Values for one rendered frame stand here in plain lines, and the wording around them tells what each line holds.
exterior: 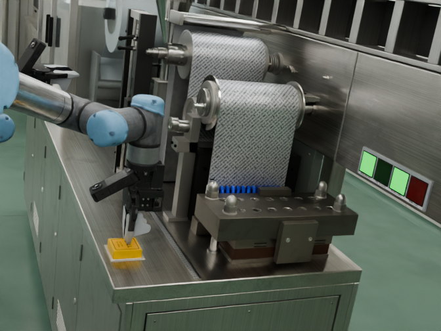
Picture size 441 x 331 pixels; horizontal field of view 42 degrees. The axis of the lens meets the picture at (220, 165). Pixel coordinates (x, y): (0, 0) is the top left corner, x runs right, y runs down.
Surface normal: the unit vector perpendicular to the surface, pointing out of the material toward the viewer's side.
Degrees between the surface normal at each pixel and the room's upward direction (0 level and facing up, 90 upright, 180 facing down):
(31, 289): 0
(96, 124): 90
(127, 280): 0
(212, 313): 90
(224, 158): 90
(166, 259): 0
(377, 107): 90
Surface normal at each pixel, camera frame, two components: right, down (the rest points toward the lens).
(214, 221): -0.91, -0.01
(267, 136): 0.37, 0.33
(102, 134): -0.53, 0.18
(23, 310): 0.14, -0.94
